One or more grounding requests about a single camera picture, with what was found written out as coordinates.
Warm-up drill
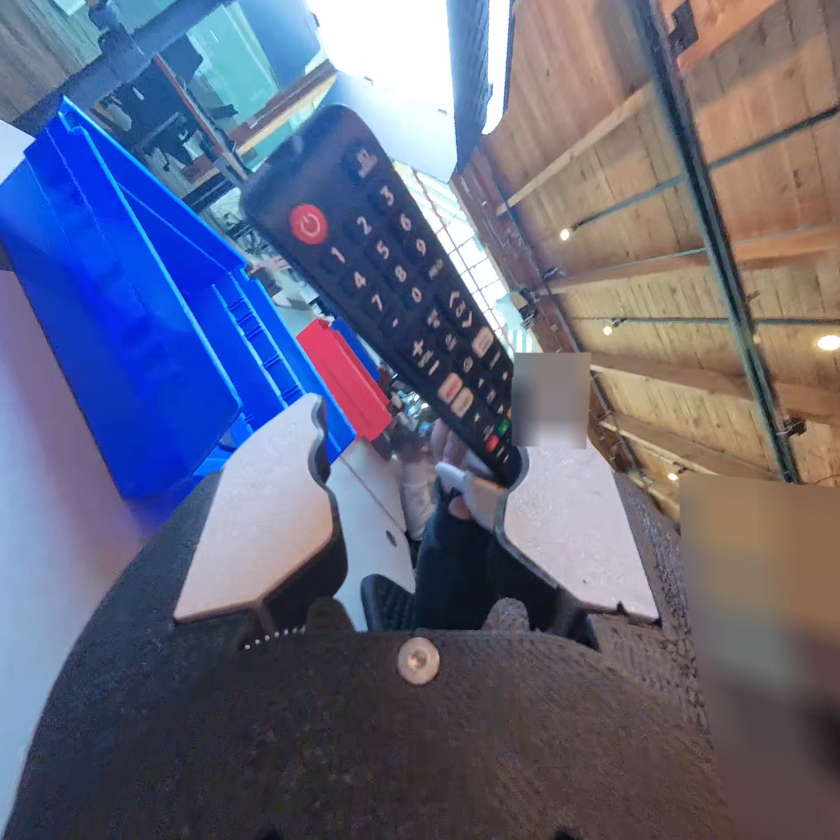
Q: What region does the person's right forearm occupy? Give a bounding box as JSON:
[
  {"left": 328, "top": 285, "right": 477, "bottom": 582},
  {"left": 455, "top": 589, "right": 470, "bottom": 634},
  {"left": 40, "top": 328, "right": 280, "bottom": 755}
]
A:
[{"left": 412, "top": 505, "right": 526, "bottom": 632}]

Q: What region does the studio softbox light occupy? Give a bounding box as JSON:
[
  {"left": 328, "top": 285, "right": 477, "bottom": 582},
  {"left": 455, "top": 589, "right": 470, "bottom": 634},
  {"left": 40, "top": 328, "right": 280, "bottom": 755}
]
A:
[{"left": 305, "top": 0, "right": 514, "bottom": 185}]

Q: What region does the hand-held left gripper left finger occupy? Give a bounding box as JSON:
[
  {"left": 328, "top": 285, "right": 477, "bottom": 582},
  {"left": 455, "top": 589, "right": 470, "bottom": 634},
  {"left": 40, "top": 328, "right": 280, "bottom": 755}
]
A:
[{"left": 174, "top": 392, "right": 349, "bottom": 651}]

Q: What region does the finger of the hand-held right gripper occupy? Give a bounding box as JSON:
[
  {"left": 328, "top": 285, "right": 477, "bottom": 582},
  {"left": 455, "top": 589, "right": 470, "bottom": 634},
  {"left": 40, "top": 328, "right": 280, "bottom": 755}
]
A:
[{"left": 436, "top": 461, "right": 508, "bottom": 531}]

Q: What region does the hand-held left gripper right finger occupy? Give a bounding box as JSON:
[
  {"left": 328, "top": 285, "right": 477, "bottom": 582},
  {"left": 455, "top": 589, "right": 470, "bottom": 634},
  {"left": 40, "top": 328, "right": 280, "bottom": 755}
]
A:
[{"left": 494, "top": 448, "right": 660, "bottom": 651}]

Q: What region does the red plastic tray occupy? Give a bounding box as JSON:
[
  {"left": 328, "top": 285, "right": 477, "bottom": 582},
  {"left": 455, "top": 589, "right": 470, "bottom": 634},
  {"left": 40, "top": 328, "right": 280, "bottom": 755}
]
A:
[{"left": 297, "top": 318, "right": 393, "bottom": 442}]

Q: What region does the person's upper body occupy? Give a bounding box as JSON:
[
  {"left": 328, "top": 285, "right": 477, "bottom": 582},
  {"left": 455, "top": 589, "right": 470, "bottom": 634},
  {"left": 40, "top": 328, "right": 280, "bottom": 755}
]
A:
[{"left": 392, "top": 420, "right": 439, "bottom": 542}]

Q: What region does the black remote control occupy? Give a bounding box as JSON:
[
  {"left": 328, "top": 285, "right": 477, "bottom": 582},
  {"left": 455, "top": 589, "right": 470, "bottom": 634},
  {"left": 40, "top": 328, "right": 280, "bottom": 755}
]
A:
[{"left": 241, "top": 104, "right": 517, "bottom": 488}]

